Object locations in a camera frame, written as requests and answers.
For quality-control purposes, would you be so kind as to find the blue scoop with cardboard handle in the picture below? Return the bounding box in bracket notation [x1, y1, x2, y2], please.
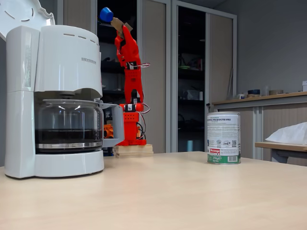
[99, 7, 134, 38]

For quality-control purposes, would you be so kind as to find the white green coffee can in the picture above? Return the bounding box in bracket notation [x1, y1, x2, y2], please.
[207, 111, 241, 165]

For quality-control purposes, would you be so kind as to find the white drip coffee maker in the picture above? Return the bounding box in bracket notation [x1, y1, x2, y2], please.
[0, 0, 105, 179]

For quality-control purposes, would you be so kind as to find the white shelf box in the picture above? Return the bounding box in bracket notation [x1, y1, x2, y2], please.
[187, 90, 204, 101]

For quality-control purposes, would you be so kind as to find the orange printed part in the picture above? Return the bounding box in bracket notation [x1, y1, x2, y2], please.
[103, 124, 115, 139]

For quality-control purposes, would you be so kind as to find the grey tall cabinet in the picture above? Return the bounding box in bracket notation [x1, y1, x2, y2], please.
[57, 0, 238, 154]

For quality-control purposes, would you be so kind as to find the wooden base block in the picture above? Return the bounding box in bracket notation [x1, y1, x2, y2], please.
[112, 143, 154, 158]

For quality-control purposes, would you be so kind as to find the low cabinet wooden top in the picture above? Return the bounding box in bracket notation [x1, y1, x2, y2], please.
[212, 91, 307, 166]

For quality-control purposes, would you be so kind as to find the side table wooden top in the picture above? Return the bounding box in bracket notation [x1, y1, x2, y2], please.
[255, 141, 307, 163]

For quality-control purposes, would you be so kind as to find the white plastic bag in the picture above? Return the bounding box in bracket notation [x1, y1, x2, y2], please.
[265, 121, 307, 145]

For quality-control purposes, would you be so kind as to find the white servo cable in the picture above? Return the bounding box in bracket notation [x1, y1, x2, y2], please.
[128, 62, 151, 69]

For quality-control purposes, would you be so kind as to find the black power cable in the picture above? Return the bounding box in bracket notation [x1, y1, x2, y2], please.
[137, 122, 146, 140]

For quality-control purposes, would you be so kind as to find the glass carafe grey handle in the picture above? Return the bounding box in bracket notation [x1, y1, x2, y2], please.
[35, 98, 125, 154]

